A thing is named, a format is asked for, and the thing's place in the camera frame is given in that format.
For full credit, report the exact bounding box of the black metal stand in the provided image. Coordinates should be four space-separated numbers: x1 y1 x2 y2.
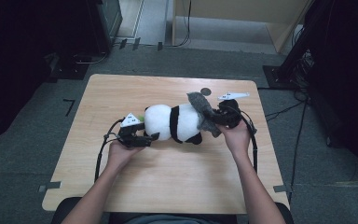
262 0 327 91

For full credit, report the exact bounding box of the right hand-held gripper black cable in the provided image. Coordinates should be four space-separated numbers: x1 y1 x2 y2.
229 106 259 174

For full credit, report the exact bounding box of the panda plush toy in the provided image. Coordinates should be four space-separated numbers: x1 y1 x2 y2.
137 103 203 146

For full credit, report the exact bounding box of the grey fuzzy cloth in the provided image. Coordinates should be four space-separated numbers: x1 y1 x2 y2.
186 91 223 138

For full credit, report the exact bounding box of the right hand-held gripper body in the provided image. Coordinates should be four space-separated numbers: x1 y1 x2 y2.
216 91 251 129

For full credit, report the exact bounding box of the black floor cable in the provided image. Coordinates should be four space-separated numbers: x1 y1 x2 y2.
264 101 307 123
288 101 309 204

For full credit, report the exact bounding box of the hand-held gripper black cable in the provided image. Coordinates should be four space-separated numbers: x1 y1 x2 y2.
229 106 259 174
94 118 125 183

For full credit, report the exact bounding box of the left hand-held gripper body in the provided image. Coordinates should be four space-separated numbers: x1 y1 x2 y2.
117 112 141 147

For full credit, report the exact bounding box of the left hand-held gripper black cable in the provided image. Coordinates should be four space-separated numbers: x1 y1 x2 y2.
94 118 125 183

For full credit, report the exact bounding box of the person's left hand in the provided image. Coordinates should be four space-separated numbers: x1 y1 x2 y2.
106 142 145 171

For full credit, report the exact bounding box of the light wooden desk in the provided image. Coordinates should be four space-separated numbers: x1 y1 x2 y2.
171 0 312 54

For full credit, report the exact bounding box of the black hanging cable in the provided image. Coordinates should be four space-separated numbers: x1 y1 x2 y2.
171 0 192 49

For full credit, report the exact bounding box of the person's dark clothing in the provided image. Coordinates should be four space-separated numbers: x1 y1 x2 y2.
124 214 213 224

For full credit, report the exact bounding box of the person's right hand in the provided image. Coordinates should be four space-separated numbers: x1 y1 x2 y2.
215 119 253 157

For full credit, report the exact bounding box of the black equipment cabinet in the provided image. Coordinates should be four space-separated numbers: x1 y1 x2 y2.
85 0 124 57

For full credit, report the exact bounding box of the black flat stand base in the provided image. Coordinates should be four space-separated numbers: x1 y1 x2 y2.
45 51 90 82

